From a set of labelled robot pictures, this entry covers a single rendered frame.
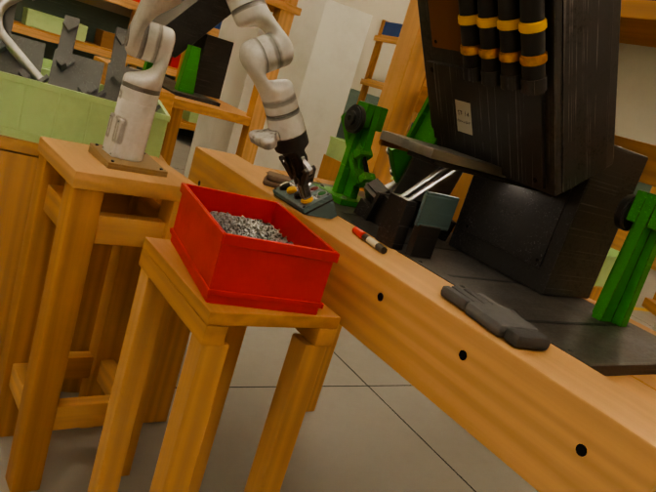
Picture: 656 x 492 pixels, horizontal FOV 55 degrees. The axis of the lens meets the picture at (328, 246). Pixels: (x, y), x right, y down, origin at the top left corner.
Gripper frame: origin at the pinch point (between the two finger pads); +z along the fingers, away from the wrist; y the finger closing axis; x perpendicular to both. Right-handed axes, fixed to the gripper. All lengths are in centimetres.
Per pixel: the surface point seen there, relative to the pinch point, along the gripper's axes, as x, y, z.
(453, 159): -18.4, -29.7, -8.0
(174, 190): 21.5, 26.6, -1.4
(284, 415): 30.4, -33.0, 21.9
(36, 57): 30, 105, -27
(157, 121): 10, 69, -5
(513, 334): 1, -62, 3
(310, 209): 0.7, -2.2, 3.7
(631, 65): -993, 625, 419
